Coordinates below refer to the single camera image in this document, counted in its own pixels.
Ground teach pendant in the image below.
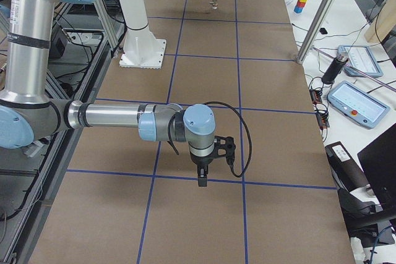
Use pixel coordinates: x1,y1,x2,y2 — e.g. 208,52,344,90
337,45,383,78
327,81,390,129

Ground black monitor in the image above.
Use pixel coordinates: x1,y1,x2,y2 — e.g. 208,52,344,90
358,124,395,209

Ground near teach pendant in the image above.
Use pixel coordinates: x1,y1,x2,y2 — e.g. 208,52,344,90
327,81,390,129

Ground aluminium frame post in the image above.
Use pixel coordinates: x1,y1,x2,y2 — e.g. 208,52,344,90
296,0,335,64

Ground wooden board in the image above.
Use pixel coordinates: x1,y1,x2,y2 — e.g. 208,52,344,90
364,0,395,43

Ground black box with label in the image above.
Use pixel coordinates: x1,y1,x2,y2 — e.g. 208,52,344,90
325,142,369,192

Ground white camera pole stand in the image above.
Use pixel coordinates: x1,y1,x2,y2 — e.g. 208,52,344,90
119,0,166,69

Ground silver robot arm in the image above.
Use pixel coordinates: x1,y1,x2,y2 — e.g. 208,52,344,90
1,0,215,187

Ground black cylinder device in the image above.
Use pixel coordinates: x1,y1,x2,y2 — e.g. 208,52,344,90
321,54,348,85

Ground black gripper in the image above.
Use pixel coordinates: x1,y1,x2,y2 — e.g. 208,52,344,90
190,153,213,187

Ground far teach pendant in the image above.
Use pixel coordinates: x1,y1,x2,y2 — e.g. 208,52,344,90
337,45,383,78

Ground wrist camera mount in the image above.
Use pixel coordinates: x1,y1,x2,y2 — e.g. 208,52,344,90
212,135,236,167

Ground orange circuit board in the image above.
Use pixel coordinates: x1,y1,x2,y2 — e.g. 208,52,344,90
309,90,322,104

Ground stacked coloured blocks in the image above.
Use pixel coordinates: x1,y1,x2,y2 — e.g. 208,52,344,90
293,0,308,14

